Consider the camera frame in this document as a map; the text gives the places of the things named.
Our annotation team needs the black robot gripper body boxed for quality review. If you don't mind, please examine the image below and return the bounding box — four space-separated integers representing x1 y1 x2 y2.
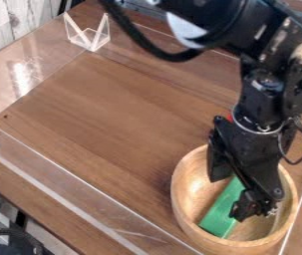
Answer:
209 116 297 202

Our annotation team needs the clear acrylic corner bracket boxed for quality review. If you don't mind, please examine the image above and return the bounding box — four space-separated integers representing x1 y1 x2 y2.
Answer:
63 13 111 52

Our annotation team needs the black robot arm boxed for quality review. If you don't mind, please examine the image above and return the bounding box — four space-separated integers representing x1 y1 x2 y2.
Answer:
147 0 302 221

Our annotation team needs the black cable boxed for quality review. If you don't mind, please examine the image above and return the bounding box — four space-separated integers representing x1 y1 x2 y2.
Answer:
98 0 203 64

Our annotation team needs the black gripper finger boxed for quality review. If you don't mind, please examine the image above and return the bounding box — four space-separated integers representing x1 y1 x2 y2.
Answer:
206 138 233 182
229 189 277 222

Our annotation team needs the black equipment lower left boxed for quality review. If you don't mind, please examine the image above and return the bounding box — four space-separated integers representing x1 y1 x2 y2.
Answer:
0 227 55 255

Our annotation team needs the green rectangular block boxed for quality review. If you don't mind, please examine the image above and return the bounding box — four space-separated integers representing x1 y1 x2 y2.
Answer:
198 177 243 238

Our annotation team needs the brown wooden bowl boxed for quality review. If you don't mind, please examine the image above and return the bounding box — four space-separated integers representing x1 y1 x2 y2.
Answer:
170 145 298 255

